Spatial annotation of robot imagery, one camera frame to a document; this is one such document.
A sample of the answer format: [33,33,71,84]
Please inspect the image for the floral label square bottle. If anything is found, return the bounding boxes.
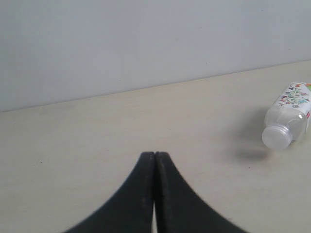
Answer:
[262,82,311,150]

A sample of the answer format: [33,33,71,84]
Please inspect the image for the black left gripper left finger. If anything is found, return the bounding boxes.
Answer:
[67,152,155,233]

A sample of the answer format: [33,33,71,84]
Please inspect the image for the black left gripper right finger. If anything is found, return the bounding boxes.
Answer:
[155,152,245,233]

